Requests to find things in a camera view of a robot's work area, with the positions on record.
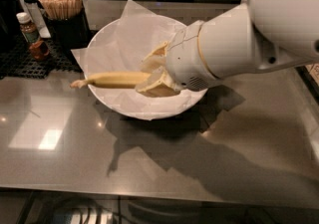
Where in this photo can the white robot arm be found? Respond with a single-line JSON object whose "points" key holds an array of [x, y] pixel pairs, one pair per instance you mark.
{"points": [[258, 36]]}

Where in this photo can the yellow banana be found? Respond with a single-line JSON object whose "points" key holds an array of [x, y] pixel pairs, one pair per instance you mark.
{"points": [[112, 80]]}

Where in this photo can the bundle of wooden chopsticks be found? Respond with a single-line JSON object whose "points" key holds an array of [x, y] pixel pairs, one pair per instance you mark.
{"points": [[62, 9]]}

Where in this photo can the white flat packet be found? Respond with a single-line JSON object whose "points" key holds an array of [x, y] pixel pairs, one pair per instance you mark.
{"points": [[33, 10]]}

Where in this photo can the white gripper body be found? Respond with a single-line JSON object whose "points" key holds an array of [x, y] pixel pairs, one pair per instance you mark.
{"points": [[186, 59]]}

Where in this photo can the white bowl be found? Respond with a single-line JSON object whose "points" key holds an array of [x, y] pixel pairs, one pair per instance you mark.
{"points": [[99, 98]]}

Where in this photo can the white paper liner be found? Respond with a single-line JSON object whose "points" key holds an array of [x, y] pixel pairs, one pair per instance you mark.
{"points": [[133, 42]]}

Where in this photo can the small brown sauce bottle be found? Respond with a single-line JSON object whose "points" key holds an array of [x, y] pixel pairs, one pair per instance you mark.
{"points": [[39, 50]]}

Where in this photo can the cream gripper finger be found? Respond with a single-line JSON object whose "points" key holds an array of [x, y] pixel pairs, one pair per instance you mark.
{"points": [[155, 59], [158, 85]]}

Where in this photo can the small white-capped sauce bottle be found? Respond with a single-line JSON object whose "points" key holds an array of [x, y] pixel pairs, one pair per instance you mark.
{"points": [[28, 28]]}

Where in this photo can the black container at left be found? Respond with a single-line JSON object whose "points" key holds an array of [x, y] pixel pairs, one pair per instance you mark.
{"points": [[9, 25]]}

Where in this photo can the black chopstick holder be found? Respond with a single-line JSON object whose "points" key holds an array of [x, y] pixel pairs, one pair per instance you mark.
{"points": [[72, 33]]}

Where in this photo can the black grid mat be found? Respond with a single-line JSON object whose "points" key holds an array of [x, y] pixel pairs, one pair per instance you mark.
{"points": [[17, 62]]}

